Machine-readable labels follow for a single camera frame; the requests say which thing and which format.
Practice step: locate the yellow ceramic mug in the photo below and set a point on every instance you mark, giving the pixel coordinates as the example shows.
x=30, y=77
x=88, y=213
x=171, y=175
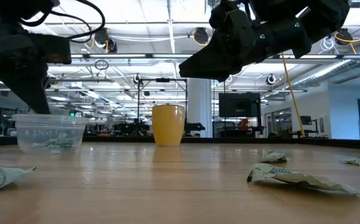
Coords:
x=168, y=124

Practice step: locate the black monitor on stand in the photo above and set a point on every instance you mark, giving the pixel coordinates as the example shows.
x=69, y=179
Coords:
x=239, y=104

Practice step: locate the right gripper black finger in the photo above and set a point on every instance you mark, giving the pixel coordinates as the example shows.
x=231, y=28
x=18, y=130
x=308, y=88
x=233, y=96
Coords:
x=214, y=62

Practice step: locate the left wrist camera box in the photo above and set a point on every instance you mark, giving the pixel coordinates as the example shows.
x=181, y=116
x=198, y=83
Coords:
x=58, y=49

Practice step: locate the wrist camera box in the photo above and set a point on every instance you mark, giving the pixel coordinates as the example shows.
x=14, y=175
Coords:
x=230, y=17
x=58, y=49

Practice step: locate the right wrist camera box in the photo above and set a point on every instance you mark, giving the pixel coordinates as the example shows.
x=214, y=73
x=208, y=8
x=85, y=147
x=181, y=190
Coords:
x=230, y=17

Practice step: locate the clear plastic round container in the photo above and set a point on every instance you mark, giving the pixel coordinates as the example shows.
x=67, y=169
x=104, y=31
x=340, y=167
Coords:
x=50, y=127

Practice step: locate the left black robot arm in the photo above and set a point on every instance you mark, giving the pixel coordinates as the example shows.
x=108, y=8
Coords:
x=5, y=15

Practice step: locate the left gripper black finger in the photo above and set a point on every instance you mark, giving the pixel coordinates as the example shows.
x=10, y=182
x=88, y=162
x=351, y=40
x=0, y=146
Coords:
x=30, y=90

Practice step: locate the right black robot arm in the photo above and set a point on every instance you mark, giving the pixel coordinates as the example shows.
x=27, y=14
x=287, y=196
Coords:
x=323, y=15

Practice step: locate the black background station frame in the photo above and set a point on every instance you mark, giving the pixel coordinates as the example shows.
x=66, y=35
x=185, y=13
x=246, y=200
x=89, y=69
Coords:
x=138, y=102

